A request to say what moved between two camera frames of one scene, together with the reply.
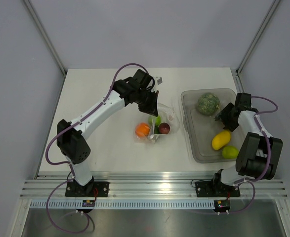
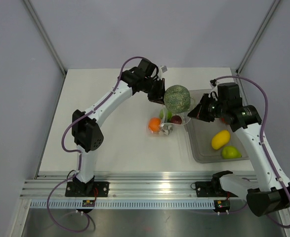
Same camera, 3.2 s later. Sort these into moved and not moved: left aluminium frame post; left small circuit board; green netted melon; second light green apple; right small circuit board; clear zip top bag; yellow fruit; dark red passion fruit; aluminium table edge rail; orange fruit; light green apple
Moved: dark red passion fruit; green netted melon; clear zip top bag; light green apple; orange fruit
Not moved: aluminium table edge rail; second light green apple; left aluminium frame post; left small circuit board; yellow fruit; right small circuit board
